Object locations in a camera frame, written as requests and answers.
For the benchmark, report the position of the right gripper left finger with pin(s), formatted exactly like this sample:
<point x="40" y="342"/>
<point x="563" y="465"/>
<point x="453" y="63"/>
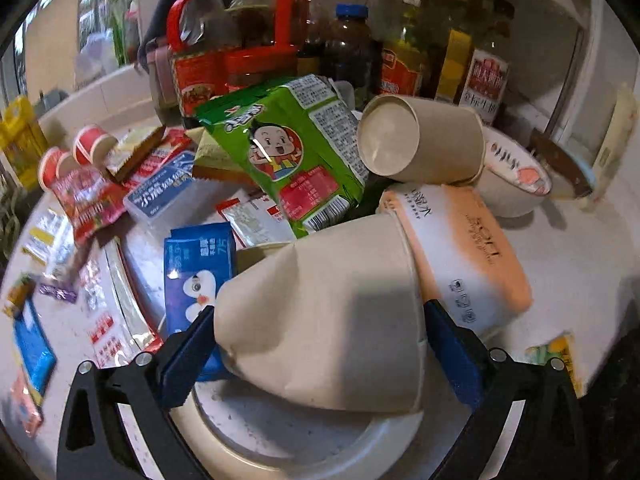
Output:
<point x="93" y="443"/>

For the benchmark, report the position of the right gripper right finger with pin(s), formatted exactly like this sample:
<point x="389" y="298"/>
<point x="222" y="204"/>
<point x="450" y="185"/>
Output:
<point x="548" y="443"/>

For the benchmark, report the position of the blue yellow wrapper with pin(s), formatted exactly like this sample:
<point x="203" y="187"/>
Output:
<point x="36" y="355"/>

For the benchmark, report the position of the brown paper cup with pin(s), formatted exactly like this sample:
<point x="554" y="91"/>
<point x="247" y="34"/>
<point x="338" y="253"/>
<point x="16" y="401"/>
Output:
<point x="333" y="320"/>
<point x="419" y="140"/>

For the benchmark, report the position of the red paper cup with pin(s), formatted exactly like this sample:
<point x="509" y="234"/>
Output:
<point x="54" y="165"/>
<point x="92" y="145"/>

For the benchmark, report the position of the yellow Enaak snack packet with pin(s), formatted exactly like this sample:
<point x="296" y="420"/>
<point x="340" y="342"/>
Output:
<point x="130" y="151"/>

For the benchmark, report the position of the pink cartoon packet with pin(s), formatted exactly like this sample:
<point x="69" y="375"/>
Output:
<point x="29" y="412"/>

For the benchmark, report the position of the orange white tissue pack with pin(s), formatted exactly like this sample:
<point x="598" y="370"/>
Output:
<point x="462" y="256"/>

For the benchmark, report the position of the red snack wrapper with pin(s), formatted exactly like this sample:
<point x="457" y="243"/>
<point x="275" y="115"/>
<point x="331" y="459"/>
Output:
<point x="90" y="201"/>

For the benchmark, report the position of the red gold wafer packet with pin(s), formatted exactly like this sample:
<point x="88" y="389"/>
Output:
<point x="174" y="142"/>

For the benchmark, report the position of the yellow detergent jug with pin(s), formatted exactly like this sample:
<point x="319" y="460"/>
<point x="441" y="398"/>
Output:
<point x="22" y="142"/>

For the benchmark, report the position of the chopstick paper package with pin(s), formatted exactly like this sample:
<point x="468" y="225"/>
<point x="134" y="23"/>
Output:
<point x="608" y="160"/>

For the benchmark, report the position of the brown paper cup upright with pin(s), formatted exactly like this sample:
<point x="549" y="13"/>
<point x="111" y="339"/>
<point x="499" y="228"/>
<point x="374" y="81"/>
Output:
<point x="419" y="140"/>

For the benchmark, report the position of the white label vinegar bottle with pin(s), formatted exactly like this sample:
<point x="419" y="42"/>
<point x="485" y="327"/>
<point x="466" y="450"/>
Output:
<point x="489" y="68"/>

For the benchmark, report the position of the green snack bag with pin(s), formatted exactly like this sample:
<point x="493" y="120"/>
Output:
<point x="297" y="140"/>

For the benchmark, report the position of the glass jar pink lid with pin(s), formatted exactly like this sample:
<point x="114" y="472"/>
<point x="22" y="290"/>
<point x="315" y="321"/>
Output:
<point x="162" y="85"/>

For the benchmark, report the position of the red lid sauce jar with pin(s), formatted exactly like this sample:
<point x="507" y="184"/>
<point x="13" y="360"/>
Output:
<point x="247" y="67"/>

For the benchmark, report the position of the wooden cutting board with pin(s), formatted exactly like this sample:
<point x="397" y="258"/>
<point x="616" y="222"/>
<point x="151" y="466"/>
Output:
<point x="51" y="46"/>

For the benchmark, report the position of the red cap soy bottle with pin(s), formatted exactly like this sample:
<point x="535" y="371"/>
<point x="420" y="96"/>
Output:
<point x="199" y="33"/>

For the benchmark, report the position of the blue cap dark bottle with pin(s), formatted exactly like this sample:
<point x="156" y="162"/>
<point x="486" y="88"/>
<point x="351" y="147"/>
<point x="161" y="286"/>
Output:
<point x="347" y="55"/>

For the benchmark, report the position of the white plastic ring lid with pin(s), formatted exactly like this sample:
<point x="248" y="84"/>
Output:
<point x="238" y="431"/>

